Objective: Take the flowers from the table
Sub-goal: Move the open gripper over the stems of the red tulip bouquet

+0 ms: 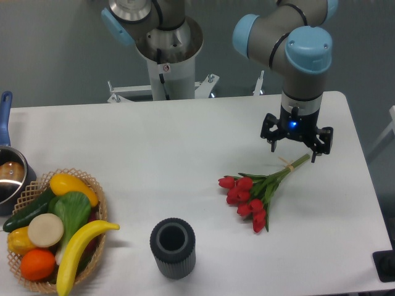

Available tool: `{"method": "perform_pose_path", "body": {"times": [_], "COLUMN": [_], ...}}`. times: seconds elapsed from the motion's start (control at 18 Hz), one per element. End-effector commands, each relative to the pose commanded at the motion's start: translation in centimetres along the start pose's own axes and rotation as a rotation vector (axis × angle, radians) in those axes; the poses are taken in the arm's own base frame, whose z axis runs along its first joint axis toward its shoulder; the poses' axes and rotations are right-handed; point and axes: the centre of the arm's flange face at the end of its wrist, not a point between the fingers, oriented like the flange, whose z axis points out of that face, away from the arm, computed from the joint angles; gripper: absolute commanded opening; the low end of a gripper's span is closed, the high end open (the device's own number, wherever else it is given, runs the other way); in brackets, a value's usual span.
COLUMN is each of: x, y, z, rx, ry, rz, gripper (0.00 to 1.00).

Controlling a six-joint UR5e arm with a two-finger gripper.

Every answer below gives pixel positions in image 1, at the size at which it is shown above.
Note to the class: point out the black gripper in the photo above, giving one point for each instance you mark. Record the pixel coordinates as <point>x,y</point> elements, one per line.
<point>302,128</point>

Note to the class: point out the red tulip bouquet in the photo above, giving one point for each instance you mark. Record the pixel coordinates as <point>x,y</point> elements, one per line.
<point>252,194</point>

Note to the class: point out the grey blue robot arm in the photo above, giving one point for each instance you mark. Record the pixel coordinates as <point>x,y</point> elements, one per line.
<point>290,41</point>

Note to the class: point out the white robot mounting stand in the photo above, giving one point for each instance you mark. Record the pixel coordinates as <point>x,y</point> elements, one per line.
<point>167,82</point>

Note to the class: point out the black device at table edge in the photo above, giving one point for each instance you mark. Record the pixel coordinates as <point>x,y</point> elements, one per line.
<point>384,264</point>

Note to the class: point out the dark grey ribbed vase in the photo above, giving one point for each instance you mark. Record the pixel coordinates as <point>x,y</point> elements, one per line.
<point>173,245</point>

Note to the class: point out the green plastic bok choy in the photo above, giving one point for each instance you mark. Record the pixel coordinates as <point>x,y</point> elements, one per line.
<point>73,208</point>

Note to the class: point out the yellow plastic squash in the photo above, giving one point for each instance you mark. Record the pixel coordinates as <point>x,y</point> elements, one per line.
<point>63,183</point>

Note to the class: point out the yellow plastic banana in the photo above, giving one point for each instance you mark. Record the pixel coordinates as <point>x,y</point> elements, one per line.
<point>68,267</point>

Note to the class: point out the beige round disc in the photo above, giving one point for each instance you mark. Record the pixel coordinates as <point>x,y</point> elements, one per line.
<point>45,230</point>

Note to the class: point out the dark green plastic cucumber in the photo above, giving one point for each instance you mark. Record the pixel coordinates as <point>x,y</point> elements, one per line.
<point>24,216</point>

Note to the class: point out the orange plastic orange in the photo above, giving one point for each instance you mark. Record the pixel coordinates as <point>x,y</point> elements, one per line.
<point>37,264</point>

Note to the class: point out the yellow plastic pepper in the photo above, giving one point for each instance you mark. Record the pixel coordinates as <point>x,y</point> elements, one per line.
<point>18,241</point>

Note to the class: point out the white frame at right edge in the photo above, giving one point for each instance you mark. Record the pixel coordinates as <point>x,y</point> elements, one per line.
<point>383,140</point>

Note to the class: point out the blue handled saucepan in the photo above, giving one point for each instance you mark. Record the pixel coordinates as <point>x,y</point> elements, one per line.
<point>16,173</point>

